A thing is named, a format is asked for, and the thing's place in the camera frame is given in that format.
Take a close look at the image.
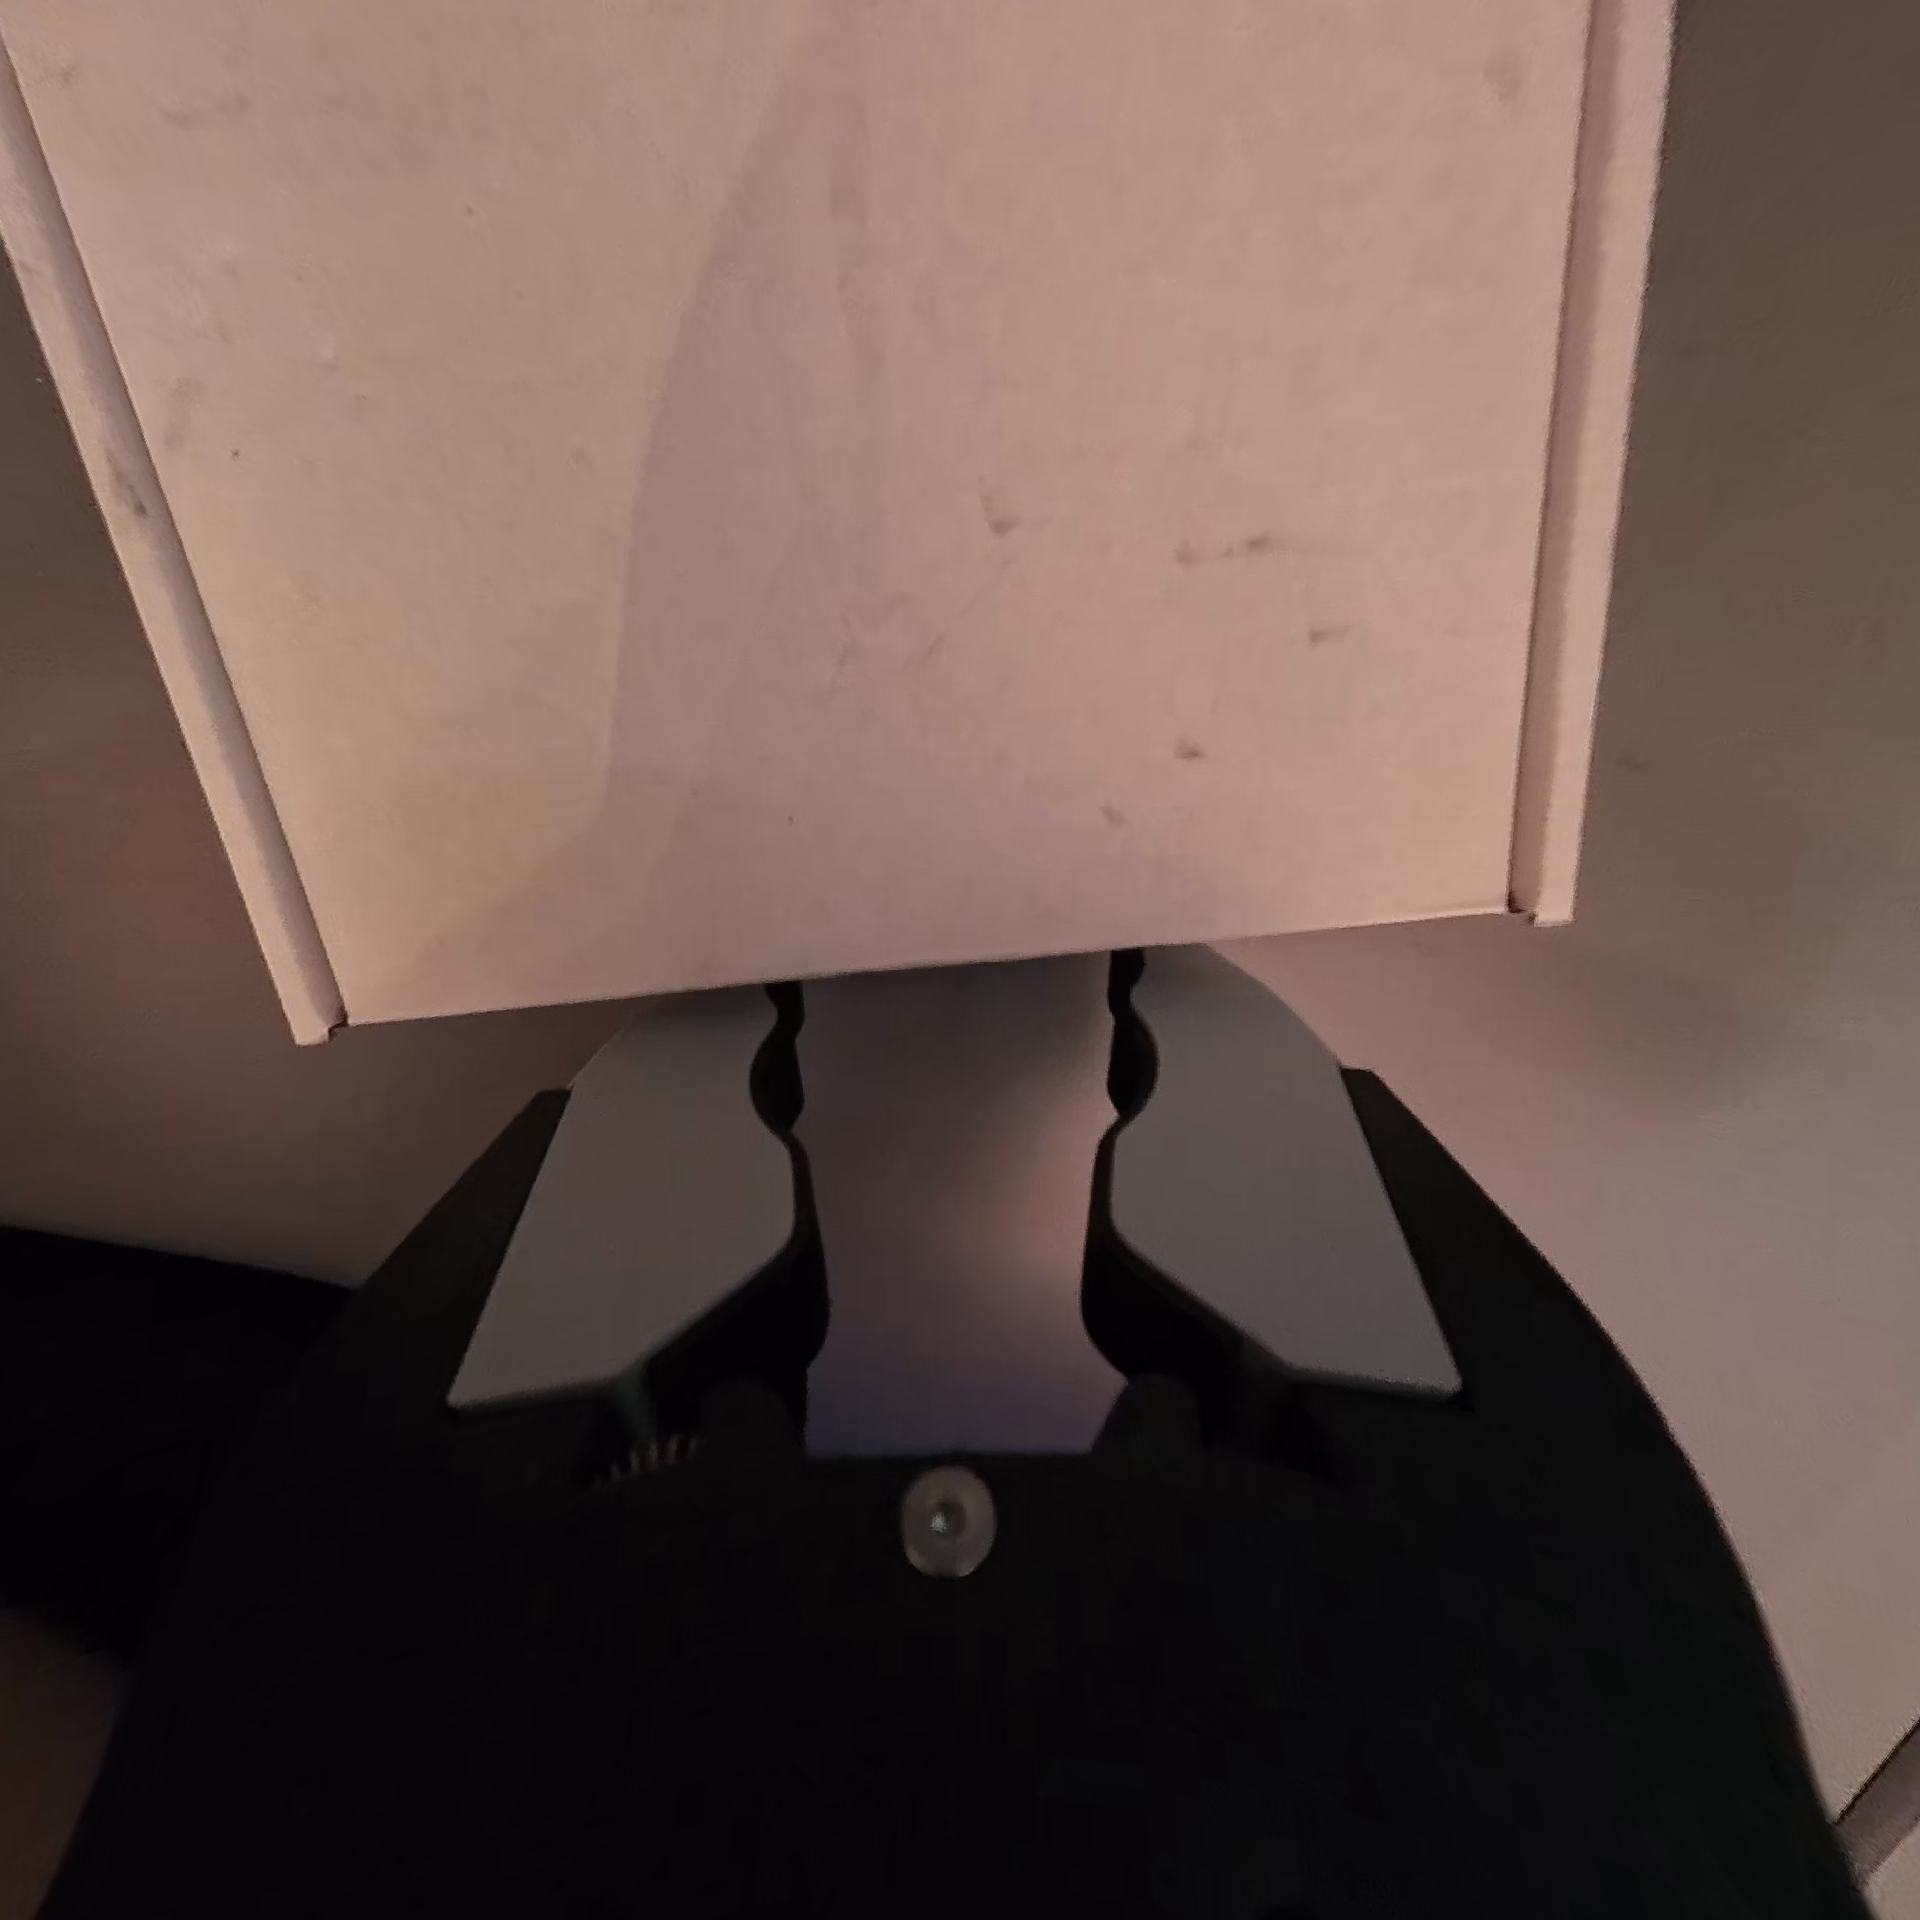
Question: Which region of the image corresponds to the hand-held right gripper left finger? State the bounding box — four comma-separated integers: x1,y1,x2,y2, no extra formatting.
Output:
441,984,832,1455

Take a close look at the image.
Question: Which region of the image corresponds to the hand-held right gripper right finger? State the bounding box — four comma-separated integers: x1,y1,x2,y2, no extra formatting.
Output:
1077,948,1462,1396

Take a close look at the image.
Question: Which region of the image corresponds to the white cardboard mailer box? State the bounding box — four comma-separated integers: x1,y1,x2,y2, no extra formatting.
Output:
0,0,1672,1048

